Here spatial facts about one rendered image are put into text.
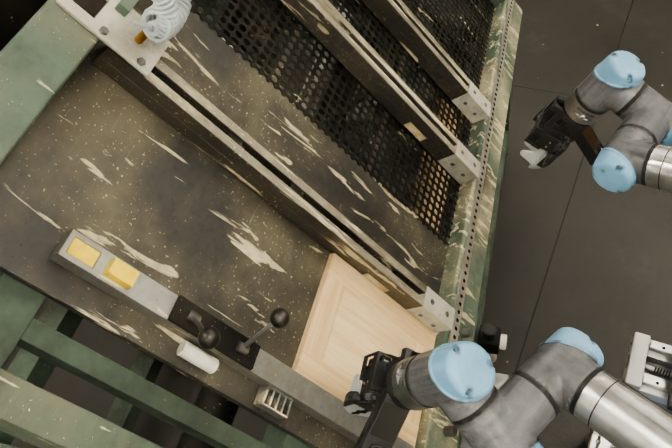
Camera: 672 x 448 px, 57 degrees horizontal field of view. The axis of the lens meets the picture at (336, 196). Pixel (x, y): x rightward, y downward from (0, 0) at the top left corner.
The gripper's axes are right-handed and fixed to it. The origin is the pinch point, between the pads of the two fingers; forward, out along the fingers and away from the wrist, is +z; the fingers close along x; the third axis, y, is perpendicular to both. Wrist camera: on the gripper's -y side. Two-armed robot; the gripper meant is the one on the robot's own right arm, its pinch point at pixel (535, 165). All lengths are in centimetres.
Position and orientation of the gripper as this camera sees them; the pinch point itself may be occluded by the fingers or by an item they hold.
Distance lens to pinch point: 148.9
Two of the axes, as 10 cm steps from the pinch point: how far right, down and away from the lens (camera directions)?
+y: -8.6, -5.0, 0.1
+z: -2.5, 4.5, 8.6
